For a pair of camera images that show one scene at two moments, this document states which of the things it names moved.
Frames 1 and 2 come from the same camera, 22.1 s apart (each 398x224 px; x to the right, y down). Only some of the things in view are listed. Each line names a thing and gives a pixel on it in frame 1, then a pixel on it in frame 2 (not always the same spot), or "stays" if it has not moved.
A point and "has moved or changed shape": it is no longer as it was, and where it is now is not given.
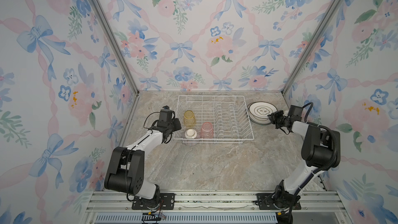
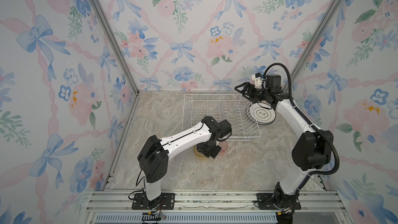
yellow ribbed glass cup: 189,119 to 199,154
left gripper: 178,126 to 213,155
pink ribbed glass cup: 207,131 has moved or changed shape
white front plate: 257,112 stays
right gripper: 273,116 to 247,86
